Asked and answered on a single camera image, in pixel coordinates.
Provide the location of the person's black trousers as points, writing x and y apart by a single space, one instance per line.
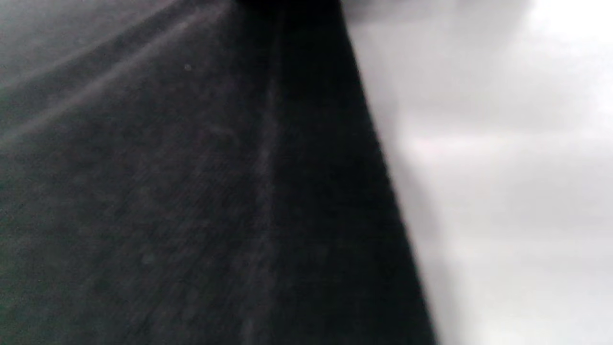
191 201

